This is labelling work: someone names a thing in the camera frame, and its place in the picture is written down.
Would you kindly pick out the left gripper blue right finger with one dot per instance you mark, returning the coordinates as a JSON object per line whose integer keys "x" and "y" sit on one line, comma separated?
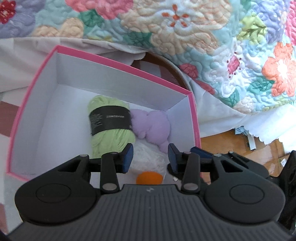
{"x": 175, "y": 157}

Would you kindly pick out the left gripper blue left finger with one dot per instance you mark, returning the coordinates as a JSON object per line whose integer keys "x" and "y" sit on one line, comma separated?
{"x": 127, "y": 156}

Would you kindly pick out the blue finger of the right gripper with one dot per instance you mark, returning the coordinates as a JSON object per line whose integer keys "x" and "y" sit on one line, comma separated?
{"x": 202, "y": 153}

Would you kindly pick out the white tissue packet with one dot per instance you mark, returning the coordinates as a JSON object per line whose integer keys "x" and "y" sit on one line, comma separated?
{"x": 147, "y": 157}

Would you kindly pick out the green yarn skein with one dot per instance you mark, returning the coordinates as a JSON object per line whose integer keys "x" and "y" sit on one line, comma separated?
{"x": 111, "y": 125}

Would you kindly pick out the orange makeup sponge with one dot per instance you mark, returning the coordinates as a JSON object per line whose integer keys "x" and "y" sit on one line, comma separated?
{"x": 149, "y": 178}

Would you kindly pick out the purple plush toy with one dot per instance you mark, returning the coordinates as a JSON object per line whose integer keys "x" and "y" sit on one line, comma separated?
{"x": 154, "y": 126}

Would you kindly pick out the paper scraps under bed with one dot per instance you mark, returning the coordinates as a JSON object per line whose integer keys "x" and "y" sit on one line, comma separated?
{"x": 272, "y": 155}

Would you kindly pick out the pink cardboard box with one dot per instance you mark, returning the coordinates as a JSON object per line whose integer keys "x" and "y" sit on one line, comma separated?
{"x": 75, "y": 96}

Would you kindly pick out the floral quilted bedspread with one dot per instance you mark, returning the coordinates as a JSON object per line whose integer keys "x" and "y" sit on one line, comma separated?
{"x": 242, "y": 52}

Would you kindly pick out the striped checked rug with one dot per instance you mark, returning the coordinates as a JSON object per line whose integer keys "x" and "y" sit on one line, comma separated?
{"x": 7, "y": 138}

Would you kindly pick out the white bed skirt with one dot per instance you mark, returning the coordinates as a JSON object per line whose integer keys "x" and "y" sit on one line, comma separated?
{"x": 21, "y": 58}

